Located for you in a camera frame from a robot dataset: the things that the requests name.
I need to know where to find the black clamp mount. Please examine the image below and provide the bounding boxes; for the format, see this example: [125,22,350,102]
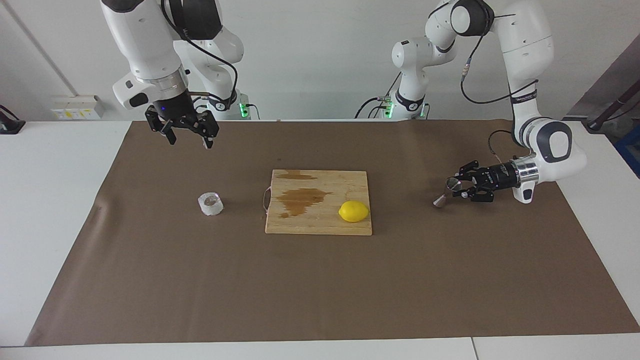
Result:
[0,105,26,135]

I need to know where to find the steel double jigger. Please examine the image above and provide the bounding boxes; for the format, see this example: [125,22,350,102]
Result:
[433,176,464,209]

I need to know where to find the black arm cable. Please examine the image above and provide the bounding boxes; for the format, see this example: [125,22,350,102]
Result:
[460,14,540,166]
[160,0,240,112]

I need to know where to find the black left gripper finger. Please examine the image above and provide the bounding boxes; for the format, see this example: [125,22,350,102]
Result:
[450,185,496,203]
[457,160,482,185]

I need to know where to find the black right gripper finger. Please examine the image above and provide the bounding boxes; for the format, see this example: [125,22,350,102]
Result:
[192,111,221,150]
[145,106,178,147]

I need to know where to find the blue box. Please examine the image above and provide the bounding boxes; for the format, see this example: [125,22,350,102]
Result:
[614,135,640,178]

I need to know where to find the white wall socket box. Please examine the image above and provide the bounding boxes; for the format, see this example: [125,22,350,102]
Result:
[51,95,105,121]

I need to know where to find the white wall cable duct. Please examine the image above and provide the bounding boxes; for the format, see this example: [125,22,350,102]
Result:
[2,0,80,98]

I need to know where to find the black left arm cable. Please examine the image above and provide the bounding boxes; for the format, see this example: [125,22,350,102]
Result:
[460,14,540,166]

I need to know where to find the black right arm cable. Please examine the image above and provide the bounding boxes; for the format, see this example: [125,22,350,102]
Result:
[160,0,240,112]

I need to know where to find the dark stand pole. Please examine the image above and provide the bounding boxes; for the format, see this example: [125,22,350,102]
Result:
[586,80,640,132]

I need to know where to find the yellow lemon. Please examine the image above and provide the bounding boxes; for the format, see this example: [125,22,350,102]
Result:
[338,200,370,223]

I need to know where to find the wooden cutting board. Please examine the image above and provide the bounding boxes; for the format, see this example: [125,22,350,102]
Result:
[262,169,373,236]

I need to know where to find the brown paper table mat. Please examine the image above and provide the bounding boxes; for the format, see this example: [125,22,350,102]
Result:
[25,120,640,347]

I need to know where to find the black left base cables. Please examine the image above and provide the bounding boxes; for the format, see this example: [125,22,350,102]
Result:
[355,73,402,120]

